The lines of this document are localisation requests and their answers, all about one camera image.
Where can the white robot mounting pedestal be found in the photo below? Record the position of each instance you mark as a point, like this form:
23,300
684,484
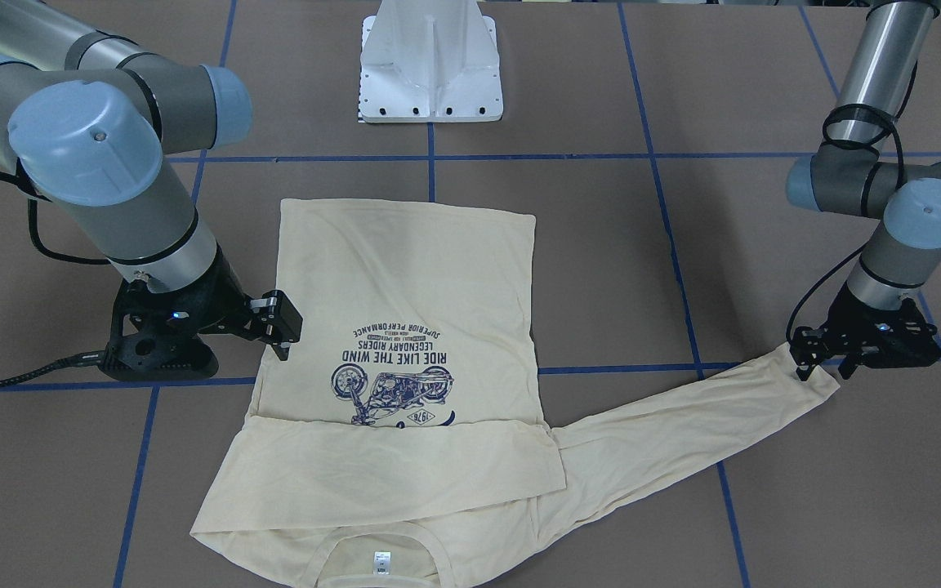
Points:
430,62

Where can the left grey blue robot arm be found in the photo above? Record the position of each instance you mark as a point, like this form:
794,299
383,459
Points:
859,170

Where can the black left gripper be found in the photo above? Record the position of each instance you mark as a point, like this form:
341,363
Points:
852,323

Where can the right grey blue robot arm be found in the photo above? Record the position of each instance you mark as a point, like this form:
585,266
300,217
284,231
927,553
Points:
87,121

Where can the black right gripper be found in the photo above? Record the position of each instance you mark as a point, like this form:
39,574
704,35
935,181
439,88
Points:
224,300

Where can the cream long-sleeve printed shirt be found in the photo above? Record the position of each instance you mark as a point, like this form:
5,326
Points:
403,443

